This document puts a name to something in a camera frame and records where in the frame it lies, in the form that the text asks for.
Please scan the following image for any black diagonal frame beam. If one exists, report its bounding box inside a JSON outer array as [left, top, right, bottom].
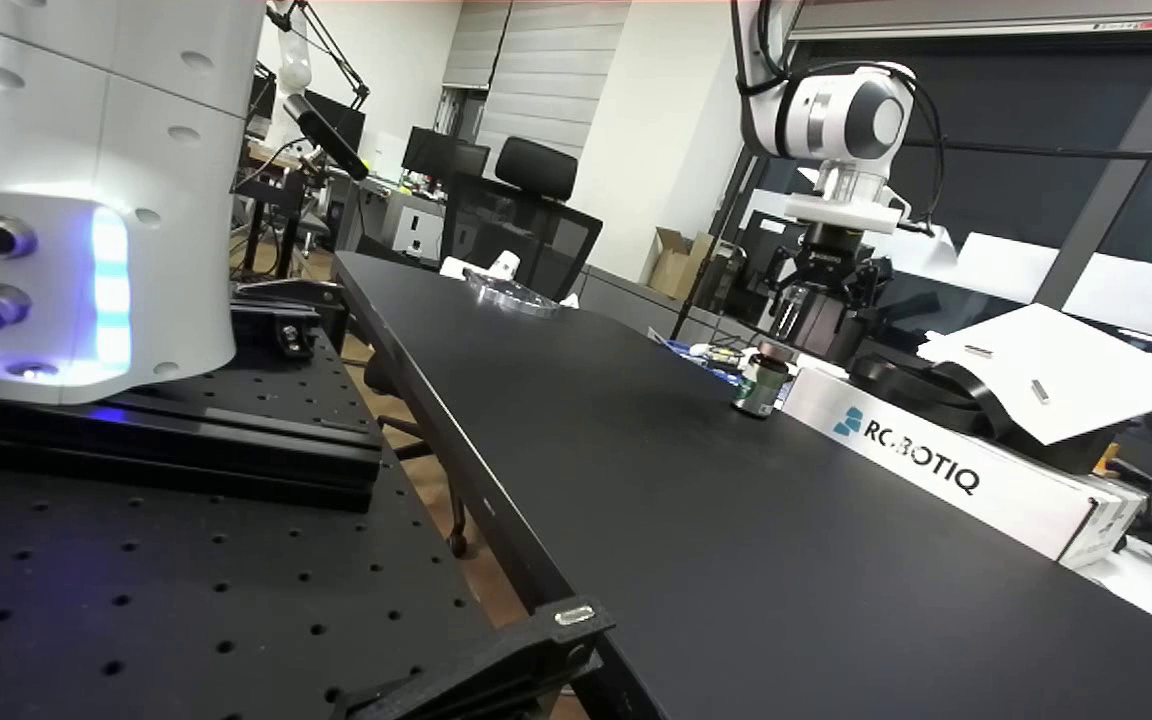
[[1028, 27, 1152, 314]]

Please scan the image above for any white Robotiq cardboard box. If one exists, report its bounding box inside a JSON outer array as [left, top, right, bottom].
[[779, 355, 1147, 568]]

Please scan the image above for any black office chair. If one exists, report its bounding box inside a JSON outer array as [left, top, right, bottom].
[[450, 132, 609, 305]]

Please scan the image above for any small dark bottle white cap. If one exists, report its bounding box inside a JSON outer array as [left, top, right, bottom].
[[732, 341, 796, 421]]

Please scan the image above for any clear plastic wrapper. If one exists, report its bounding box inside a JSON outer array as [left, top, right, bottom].
[[471, 278, 563, 322]]

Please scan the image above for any brown cardboard box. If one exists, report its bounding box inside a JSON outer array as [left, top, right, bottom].
[[639, 224, 704, 305]]

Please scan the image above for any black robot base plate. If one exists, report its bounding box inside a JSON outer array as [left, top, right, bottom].
[[0, 377, 389, 516]]

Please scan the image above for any black bag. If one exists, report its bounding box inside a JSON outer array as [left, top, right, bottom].
[[853, 337, 1026, 449]]

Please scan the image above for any white paper sheet board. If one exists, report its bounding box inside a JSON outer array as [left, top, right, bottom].
[[915, 300, 1152, 449]]

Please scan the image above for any black perforated mounting breadboard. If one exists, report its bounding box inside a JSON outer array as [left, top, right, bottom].
[[0, 333, 624, 720]]

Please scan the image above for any small white object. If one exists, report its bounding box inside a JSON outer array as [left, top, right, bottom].
[[436, 250, 530, 289]]

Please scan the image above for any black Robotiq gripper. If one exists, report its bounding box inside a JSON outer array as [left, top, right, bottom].
[[763, 221, 895, 323]]

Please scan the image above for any black computer monitor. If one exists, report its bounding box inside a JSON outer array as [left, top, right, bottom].
[[401, 124, 495, 193]]

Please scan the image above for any grey window blind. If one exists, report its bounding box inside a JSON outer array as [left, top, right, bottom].
[[471, 0, 635, 182]]

